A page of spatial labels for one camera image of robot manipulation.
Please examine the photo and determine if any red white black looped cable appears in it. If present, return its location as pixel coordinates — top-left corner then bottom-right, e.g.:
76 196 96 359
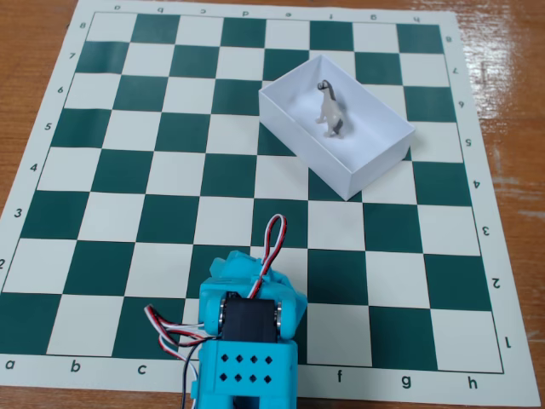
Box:
249 213 288 300

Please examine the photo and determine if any grey white toy horse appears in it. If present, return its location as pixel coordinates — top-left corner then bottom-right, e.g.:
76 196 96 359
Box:
314 78 348 140

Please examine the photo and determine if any green white chessboard mat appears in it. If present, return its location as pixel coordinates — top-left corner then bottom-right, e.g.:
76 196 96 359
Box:
0 0 542 409

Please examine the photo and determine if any white open cardboard box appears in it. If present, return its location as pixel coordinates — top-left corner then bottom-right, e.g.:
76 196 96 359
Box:
258 54 416 202

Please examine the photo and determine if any red white black cable bundle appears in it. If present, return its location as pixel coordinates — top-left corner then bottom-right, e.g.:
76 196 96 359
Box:
142 303 210 409

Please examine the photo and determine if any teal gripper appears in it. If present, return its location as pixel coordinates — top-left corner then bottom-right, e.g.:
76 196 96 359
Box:
209 250 299 295

